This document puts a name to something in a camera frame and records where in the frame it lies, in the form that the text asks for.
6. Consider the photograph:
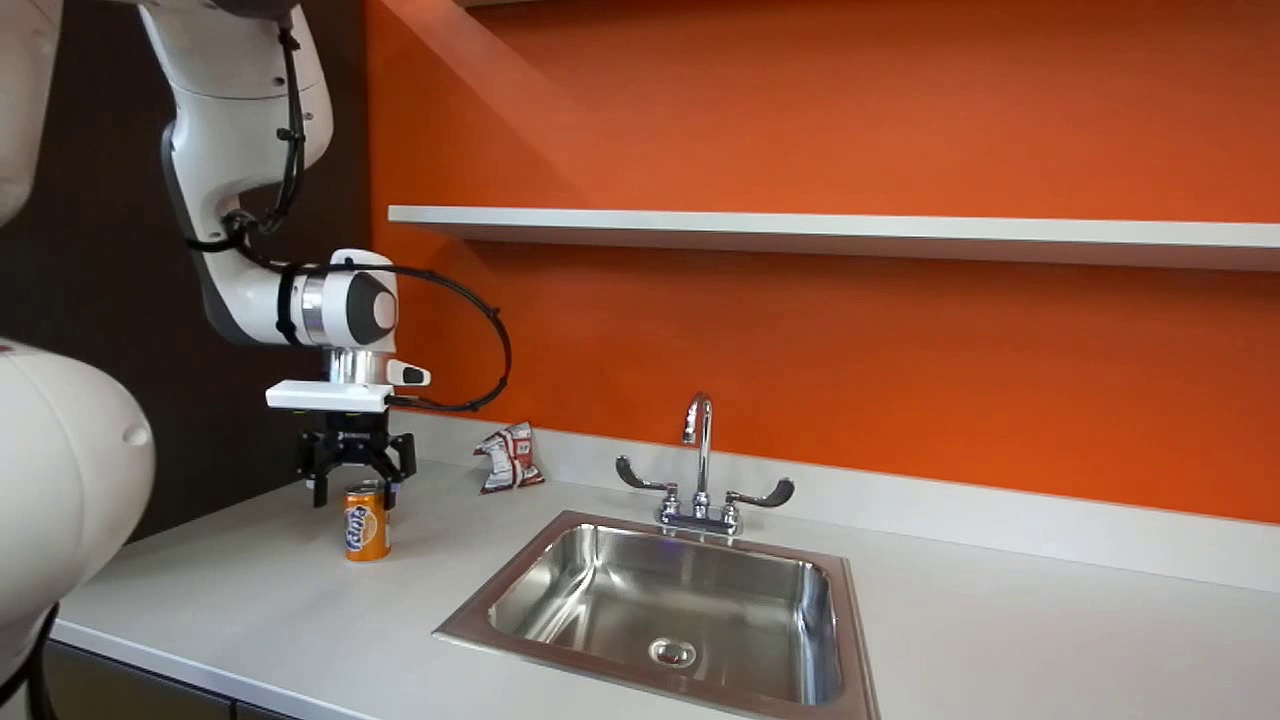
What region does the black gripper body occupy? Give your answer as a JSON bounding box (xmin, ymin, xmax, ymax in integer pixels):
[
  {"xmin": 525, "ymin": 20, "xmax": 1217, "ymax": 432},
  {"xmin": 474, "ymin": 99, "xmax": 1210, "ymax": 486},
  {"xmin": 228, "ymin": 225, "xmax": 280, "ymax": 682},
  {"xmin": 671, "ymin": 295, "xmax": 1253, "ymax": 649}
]
[{"xmin": 303, "ymin": 410, "xmax": 395, "ymax": 464}]

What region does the orange soda can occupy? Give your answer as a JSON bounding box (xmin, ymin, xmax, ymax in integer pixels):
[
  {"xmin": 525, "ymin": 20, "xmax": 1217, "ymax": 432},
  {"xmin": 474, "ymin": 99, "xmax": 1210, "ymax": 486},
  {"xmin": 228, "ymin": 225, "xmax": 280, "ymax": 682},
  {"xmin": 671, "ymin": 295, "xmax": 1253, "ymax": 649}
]
[{"xmin": 342, "ymin": 486, "xmax": 391, "ymax": 568}]

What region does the stainless steel sink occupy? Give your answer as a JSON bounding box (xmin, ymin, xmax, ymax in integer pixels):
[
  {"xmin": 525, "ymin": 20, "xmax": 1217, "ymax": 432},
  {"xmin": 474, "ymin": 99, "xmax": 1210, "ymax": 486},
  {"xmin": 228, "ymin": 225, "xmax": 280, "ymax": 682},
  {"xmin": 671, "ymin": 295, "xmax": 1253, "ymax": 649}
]
[{"xmin": 435, "ymin": 508, "xmax": 885, "ymax": 720}]

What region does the crumpled snack wrapper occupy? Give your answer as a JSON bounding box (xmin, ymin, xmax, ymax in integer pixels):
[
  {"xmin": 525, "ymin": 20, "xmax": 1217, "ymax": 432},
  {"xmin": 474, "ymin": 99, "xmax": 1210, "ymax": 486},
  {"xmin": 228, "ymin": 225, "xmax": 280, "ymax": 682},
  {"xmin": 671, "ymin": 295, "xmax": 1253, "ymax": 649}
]
[{"xmin": 467, "ymin": 419, "xmax": 551, "ymax": 500}]

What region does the dark wood cabinet panel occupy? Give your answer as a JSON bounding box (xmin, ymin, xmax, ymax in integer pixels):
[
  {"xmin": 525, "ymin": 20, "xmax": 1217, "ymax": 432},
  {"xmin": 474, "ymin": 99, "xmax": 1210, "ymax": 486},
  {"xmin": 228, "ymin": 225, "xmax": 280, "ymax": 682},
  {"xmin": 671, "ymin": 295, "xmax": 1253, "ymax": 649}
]
[{"xmin": 0, "ymin": 0, "xmax": 381, "ymax": 541}]

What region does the white counter backsplash strip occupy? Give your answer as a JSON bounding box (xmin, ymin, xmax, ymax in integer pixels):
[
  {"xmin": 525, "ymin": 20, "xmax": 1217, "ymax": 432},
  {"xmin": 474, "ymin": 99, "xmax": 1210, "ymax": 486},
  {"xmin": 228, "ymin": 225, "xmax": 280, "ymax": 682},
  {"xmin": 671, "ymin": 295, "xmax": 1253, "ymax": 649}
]
[{"xmin": 391, "ymin": 403, "xmax": 1280, "ymax": 599}]

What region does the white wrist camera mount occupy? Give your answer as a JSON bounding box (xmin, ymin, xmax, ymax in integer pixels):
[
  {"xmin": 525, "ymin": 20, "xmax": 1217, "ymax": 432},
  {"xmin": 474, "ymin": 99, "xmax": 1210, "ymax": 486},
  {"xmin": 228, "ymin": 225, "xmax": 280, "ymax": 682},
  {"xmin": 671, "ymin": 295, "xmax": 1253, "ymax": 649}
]
[{"xmin": 260, "ymin": 355, "xmax": 435, "ymax": 418}]

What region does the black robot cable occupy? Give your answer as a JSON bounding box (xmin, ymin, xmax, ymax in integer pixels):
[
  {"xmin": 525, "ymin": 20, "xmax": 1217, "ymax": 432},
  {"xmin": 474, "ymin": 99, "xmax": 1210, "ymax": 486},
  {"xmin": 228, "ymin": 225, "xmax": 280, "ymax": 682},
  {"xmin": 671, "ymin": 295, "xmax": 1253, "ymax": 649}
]
[{"xmin": 181, "ymin": 14, "xmax": 520, "ymax": 418}]

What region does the chrome faucet with handles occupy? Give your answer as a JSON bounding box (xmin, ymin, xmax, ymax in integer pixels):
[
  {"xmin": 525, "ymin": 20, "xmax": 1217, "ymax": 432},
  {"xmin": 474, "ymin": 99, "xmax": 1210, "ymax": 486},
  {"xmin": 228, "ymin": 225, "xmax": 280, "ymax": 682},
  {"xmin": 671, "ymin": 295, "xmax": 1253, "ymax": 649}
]
[{"xmin": 611, "ymin": 391, "xmax": 801, "ymax": 545}]

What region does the white wall shelf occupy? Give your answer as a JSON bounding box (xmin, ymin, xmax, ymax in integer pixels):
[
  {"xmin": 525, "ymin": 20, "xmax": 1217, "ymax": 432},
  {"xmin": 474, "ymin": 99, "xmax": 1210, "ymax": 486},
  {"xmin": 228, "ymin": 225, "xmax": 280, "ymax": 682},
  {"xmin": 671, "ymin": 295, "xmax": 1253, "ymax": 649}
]
[{"xmin": 385, "ymin": 201, "xmax": 1280, "ymax": 275}]

